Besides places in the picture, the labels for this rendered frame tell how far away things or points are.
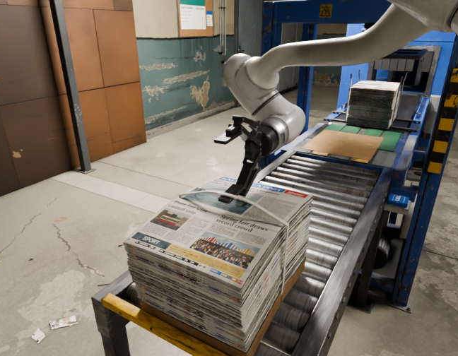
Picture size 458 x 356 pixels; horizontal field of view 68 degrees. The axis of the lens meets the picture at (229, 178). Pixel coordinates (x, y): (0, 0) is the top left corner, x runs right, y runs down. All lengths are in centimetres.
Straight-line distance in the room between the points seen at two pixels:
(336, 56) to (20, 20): 324
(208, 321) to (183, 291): 8
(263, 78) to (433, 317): 171
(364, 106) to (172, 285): 207
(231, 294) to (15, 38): 333
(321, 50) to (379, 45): 13
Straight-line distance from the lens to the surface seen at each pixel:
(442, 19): 52
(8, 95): 367
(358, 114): 257
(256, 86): 95
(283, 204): 83
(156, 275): 74
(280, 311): 90
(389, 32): 75
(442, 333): 220
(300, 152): 195
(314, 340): 85
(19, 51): 372
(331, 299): 95
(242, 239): 70
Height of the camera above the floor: 143
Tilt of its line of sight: 24 degrees down
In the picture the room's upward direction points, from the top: straight up
